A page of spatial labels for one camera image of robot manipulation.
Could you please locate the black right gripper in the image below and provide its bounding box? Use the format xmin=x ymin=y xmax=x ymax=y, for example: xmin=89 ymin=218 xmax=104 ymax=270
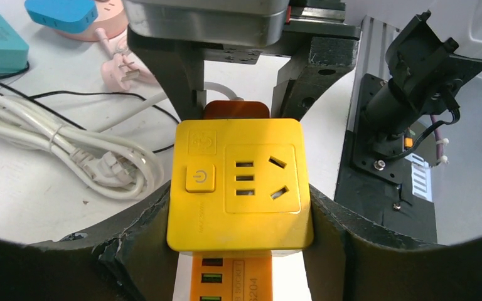
xmin=127 ymin=1 xmax=361 ymax=121

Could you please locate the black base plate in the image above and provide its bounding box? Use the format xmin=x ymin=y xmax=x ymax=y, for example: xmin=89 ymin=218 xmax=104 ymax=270
xmin=335 ymin=73 xmax=437 ymax=243

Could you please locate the white orange-strip cable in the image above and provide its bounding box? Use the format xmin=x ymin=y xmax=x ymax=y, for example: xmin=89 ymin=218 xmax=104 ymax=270
xmin=0 ymin=81 xmax=244 ymax=201

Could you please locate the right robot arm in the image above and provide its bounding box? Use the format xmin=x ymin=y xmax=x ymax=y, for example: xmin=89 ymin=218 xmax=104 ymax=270
xmin=123 ymin=1 xmax=482 ymax=140

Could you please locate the blue square plug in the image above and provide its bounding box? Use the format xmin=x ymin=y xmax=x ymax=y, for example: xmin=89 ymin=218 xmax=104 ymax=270
xmin=24 ymin=0 xmax=98 ymax=34

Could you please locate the aluminium frame rail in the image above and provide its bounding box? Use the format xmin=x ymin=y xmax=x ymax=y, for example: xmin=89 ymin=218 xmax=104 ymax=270
xmin=347 ymin=16 xmax=399 ymax=132

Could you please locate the yellow plug adapter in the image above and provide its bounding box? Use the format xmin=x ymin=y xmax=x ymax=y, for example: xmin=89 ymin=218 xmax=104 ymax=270
xmin=166 ymin=119 xmax=313 ymax=253

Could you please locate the thin black adapter cable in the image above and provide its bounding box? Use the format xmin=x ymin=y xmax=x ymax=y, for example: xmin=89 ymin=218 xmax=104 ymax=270
xmin=0 ymin=62 xmax=181 ymax=154

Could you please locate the pink round cable reel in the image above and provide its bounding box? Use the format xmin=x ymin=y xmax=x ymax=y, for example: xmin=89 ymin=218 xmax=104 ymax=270
xmin=58 ymin=0 xmax=159 ymax=92

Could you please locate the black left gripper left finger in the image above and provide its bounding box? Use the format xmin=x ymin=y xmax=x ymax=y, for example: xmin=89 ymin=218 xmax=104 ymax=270
xmin=0 ymin=183 xmax=178 ymax=300

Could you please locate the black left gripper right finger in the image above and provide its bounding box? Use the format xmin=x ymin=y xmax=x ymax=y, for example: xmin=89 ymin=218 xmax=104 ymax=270
xmin=303 ymin=187 xmax=482 ymax=300

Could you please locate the orange power strip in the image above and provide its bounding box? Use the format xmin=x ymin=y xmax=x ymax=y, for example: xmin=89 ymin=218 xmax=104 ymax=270
xmin=189 ymin=100 xmax=274 ymax=300

